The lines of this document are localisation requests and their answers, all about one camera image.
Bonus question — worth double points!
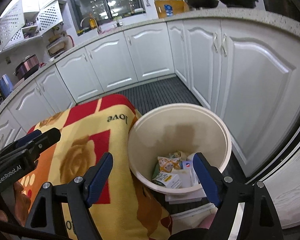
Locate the white medicine box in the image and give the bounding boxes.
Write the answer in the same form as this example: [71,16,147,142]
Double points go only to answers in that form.
[182,160,199,186]

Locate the cream plastic trash bin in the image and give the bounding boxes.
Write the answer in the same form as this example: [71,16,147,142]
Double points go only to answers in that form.
[128,103,232,195]

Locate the chrome kitchen faucet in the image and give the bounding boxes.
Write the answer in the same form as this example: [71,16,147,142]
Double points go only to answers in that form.
[80,16,101,33]

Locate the white kitchen cabinets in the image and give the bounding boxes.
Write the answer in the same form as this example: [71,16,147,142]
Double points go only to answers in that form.
[0,8,300,177]

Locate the left hand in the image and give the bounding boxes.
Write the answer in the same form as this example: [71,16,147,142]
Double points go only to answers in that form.
[0,181,31,226]

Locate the blue kettle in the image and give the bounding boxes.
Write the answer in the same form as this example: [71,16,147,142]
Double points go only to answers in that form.
[0,74,13,98]

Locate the pink rice cooker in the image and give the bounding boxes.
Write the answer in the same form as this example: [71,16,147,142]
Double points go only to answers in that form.
[15,54,40,80]

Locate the stacked bowls with lid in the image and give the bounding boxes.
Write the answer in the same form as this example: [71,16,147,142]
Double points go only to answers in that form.
[46,33,75,58]

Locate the crumpled white wrapper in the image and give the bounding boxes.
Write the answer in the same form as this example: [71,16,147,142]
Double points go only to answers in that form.
[168,150,188,160]

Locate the orange patterned snack packet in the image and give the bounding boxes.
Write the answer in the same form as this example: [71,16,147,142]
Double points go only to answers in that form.
[158,157,182,173]

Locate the white perforated dish rack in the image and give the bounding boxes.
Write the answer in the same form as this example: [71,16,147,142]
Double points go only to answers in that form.
[0,0,63,50]

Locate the dark floor mat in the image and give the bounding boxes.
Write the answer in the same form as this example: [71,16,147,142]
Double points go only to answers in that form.
[76,76,203,116]

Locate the yellow bottle by window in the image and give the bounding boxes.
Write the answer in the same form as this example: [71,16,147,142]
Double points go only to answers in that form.
[89,17,97,29]

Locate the wooden cutting board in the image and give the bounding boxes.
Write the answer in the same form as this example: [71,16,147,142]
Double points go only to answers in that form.
[154,0,190,18]

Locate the black frying pan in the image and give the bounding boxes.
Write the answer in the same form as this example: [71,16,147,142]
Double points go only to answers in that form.
[182,0,219,9]

